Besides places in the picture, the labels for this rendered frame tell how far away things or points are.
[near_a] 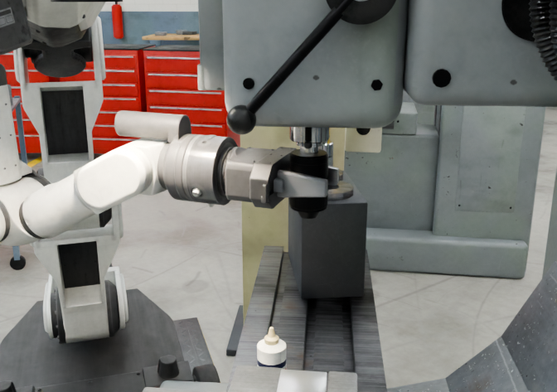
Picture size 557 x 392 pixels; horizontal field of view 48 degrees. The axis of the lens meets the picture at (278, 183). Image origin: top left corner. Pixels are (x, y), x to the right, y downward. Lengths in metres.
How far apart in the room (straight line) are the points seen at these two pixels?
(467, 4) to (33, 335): 1.50
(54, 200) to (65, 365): 0.83
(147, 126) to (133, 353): 0.97
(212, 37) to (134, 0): 9.45
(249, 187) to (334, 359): 0.38
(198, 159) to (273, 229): 1.88
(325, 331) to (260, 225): 1.59
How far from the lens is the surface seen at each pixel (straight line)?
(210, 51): 0.74
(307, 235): 1.14
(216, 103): 5.35
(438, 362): 2.77
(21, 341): 1.85
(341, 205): 1.13
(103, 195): 0.85
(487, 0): 0.64
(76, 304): 1.59
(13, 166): 1.02
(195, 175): 0.78
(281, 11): 0.65
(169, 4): 10.04
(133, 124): 0.84
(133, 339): 1.77
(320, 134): 0.74
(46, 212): 0.95
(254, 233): 2.66
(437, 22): 0.63
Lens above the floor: 1.45
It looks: 17 degrees down
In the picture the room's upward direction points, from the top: straight up
